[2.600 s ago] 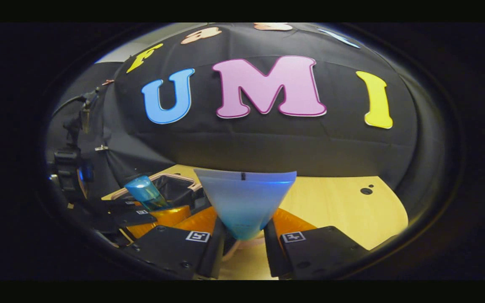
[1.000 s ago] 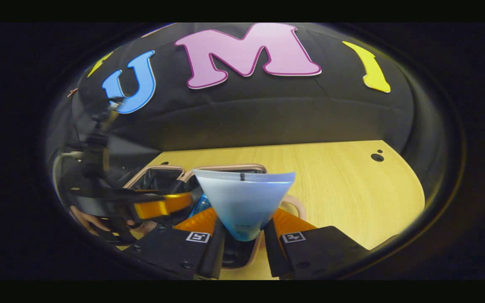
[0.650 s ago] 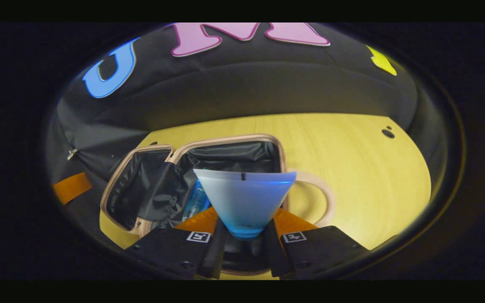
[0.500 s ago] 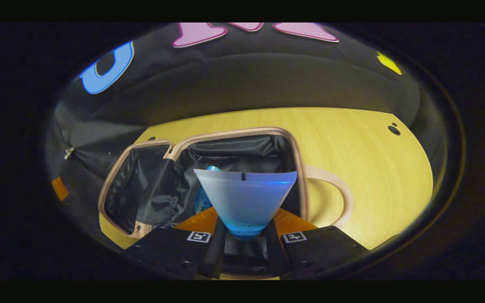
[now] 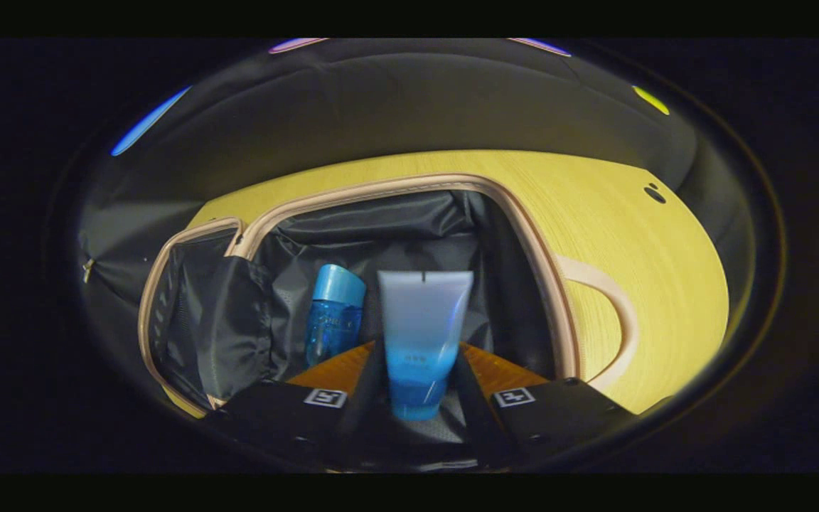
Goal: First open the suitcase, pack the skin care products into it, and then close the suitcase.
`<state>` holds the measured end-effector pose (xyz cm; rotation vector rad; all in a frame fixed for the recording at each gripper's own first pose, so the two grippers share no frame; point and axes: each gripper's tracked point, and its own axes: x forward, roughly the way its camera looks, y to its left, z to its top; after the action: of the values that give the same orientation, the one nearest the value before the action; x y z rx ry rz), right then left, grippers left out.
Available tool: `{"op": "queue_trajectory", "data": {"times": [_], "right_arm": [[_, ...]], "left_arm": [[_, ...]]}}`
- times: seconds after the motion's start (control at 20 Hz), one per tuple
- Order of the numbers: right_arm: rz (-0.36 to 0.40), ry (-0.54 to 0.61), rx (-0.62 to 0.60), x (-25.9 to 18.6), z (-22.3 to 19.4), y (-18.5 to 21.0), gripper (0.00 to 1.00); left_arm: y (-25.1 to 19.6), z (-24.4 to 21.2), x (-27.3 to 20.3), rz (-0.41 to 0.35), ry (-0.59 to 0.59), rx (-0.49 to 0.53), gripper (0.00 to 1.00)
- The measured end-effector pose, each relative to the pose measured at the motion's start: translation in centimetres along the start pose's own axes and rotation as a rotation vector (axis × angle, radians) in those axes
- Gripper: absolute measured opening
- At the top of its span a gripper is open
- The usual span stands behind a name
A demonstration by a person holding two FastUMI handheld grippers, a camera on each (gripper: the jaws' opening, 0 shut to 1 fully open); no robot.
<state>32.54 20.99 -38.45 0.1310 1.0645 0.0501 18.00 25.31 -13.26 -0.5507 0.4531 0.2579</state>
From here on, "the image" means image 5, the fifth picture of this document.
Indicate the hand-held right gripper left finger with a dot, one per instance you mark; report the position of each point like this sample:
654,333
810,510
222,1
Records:
363,427

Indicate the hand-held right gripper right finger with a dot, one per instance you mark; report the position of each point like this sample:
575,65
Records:
473,427

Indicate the blue skin care bottle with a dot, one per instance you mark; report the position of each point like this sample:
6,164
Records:
331,320

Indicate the silver cloth clip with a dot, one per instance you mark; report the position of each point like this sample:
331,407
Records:
87,271

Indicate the translucent blue skin care tube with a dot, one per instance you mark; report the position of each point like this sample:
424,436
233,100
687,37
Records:
424,320

